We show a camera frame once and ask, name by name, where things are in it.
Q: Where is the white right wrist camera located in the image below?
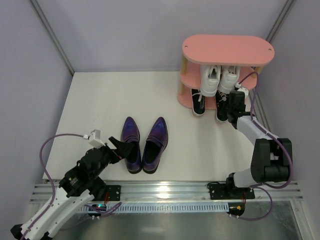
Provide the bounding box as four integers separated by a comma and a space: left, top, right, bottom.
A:
234, 83, 249, 99

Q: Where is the white sneaker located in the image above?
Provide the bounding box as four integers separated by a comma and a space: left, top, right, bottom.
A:
218, 65, 241, 94
200, 65, 222, 97

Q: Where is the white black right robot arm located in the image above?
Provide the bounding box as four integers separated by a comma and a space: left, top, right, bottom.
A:
226, 90, 293, 198

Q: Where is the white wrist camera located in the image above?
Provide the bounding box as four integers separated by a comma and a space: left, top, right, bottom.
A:
234, 83, 249, 99
82, 129, 106, 149

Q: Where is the black canvas sneaker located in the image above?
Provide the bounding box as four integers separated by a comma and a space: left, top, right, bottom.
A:
190, 88, 205, 117
215, 90, 229, 123

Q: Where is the pink shoe shelf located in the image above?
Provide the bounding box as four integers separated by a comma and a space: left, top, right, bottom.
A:
177, 34, 275, 109

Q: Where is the purple loafer right shoe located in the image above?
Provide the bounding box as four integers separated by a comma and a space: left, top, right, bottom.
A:
142, 116, 169, 174

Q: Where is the purple loafer left shoe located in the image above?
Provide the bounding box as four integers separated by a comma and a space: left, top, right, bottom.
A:
120, 116, 142, 174

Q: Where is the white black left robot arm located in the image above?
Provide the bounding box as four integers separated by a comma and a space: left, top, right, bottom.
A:
10, 136, 134, 240

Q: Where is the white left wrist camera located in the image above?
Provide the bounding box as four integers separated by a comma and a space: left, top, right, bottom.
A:
82, 129, 106, 149

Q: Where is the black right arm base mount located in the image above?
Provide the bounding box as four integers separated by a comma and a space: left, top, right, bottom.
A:
207, 181, 255, 200

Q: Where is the white slotted cable duct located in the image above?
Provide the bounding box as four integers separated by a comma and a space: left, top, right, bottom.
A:
74, 202, 230, 214

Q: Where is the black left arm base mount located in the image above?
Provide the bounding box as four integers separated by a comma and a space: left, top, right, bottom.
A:
98, 185, 121, 202

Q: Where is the purple loafer shoe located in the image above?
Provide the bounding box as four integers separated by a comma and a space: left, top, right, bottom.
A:
120, 116, 142, 174
142, 116, 169, 174

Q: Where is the aluminium rail frame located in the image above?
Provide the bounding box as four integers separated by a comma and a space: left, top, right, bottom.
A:
29, 179, 303, 206

